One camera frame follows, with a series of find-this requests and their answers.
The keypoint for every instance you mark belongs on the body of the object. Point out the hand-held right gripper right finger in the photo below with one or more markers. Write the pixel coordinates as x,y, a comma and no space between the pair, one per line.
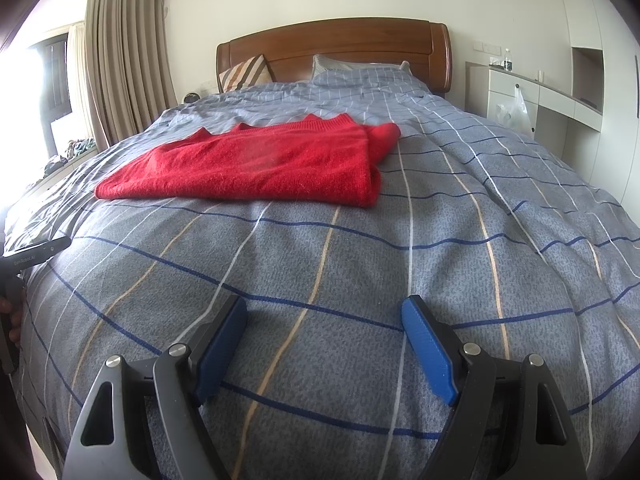
430,350

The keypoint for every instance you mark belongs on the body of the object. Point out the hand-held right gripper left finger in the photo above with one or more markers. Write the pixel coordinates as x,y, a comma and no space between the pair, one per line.
222,345

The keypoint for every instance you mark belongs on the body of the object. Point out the striped pillow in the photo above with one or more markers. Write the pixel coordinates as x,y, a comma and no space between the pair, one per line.
247,74

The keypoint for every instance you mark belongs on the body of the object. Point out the plastic bottle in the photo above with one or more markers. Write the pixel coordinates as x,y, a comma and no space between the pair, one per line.
508,60

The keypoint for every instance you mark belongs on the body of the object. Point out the wooden headboard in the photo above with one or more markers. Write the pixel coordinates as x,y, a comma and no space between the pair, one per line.
340,45

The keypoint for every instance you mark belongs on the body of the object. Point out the grey pillow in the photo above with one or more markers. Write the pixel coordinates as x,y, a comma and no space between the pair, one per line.
345,65

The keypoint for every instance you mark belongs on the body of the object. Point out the person's left hand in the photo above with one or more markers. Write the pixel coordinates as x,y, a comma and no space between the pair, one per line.
15,327

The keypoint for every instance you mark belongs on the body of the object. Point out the beige curtain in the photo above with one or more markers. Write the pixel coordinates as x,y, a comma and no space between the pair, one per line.
125,60

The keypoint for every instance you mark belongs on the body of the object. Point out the white desk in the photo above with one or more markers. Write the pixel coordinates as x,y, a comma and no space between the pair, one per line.
545,97

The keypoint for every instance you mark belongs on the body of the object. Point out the clear plastic bag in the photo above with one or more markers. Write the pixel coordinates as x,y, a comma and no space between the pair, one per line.
512,112

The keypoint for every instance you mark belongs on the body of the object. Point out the red knit sweater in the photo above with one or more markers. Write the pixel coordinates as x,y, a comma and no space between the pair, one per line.
260,165

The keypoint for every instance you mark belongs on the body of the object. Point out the white wall sockets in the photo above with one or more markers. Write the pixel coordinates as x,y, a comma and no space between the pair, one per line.
487,49

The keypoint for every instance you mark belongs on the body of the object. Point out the grey plaid duvet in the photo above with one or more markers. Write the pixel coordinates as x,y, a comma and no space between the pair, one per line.
350,270

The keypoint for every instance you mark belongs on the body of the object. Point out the pile of windowsill clutter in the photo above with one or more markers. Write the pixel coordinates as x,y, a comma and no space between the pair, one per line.
70,155

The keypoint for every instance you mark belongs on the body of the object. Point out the white wardrobe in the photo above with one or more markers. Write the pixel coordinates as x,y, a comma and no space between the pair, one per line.
600,60

